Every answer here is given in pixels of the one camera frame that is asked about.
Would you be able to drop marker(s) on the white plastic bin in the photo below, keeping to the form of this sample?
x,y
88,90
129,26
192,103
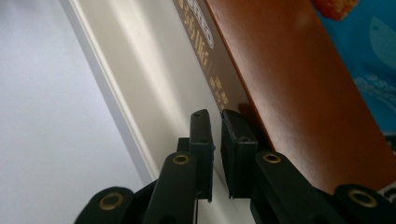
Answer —
x,y
149,62

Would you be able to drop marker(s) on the blue snack pouch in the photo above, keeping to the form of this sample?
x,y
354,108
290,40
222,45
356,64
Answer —
x,y
373,62

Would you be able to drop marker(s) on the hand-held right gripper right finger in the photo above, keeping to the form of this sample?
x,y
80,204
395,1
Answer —
x,y
238,155

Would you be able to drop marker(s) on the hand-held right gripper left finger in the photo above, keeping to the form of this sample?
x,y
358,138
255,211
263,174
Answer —
x,y
202,149

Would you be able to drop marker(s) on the copper brown long box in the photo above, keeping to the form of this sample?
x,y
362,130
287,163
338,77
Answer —
x,y
295,93

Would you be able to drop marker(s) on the white table mat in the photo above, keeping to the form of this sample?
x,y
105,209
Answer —
x,y
46,124

